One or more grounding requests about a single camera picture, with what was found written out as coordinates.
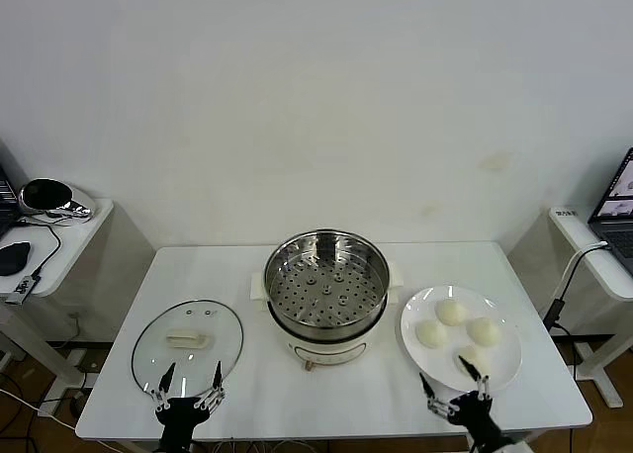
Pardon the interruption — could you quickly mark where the black inline cable adapter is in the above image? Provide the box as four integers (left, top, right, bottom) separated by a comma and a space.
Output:
542, 298, 564, 328

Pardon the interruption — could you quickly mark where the white floor cable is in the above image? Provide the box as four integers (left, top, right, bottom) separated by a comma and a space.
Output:
0, 389, 76, 430

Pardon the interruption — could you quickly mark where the white round plate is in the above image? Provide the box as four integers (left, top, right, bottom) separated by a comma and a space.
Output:
400, 285, 523, 394

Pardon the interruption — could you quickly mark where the silver usb hub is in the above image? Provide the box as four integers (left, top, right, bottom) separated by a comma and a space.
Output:
3, 273, 42, 305

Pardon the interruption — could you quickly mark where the white laptop charger cable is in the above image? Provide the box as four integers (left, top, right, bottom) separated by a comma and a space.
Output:
556, 241, 610, 304

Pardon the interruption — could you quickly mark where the grey open laptop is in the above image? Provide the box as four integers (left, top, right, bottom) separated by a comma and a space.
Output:
587, 147, 633, 276

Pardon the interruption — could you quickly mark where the white side table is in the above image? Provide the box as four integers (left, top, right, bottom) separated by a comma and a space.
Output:
0, 197, 157, 390
506, 206, 633, 408

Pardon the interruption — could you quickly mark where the black computer mouse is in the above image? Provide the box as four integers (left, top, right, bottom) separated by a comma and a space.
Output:
0, 241, 32, 277

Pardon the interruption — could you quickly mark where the stainless steel steamer basket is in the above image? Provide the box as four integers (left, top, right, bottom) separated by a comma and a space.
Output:
262, 228, 392, 328

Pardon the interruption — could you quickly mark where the round glass pot lid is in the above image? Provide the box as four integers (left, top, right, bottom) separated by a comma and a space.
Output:
131, 299, 245, 402

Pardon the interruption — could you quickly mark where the dark laptop with pink screen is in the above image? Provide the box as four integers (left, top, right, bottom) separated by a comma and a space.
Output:
0, 138, 29, 240

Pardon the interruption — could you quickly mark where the chrome headset with black visor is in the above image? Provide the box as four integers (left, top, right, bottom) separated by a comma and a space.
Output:
18, 177, 96, 224

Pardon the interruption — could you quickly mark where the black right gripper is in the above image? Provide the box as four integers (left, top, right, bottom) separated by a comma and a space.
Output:
417, 355, 515, 453

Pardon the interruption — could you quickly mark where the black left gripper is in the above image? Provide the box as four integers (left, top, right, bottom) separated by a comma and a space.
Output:
150, 360, 227, 453

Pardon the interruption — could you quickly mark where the white steamed baozi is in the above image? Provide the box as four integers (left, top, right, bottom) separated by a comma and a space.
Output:
414, 319, 450, 349
466, 317, 502, 347
453, 343, 492, 375
434, 298, 468, 327

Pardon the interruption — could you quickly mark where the thin black desk cable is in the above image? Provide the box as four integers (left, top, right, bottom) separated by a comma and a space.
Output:
13, 217, 63, 279

